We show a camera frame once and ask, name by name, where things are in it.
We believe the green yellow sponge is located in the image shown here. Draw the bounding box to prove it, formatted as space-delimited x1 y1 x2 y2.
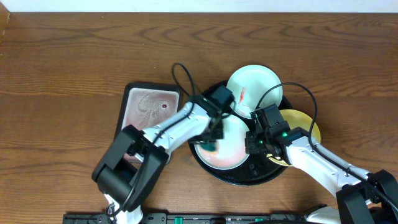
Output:
200 141 217 152

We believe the mint green plate front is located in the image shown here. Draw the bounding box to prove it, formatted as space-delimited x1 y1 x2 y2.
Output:
194 115 249 170

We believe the mint green plate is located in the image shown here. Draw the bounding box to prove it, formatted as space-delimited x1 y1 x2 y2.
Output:
194 115 249 170
226 65 281 119

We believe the yellow plate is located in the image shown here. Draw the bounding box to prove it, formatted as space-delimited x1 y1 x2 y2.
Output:
267 109 321 166

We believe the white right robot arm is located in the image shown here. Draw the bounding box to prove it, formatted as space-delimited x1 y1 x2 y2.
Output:
245 124 397 223

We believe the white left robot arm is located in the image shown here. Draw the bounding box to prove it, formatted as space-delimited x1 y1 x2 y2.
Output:
91 95 234 223

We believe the round black tray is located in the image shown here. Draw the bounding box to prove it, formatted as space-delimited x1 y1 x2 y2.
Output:
188 80 293 186

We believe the black rectangular soapy tray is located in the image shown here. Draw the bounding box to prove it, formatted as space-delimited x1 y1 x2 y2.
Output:
115 82 181 134

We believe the mint green plate rear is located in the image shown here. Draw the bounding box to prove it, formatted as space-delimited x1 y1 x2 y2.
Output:
226 65 281 119

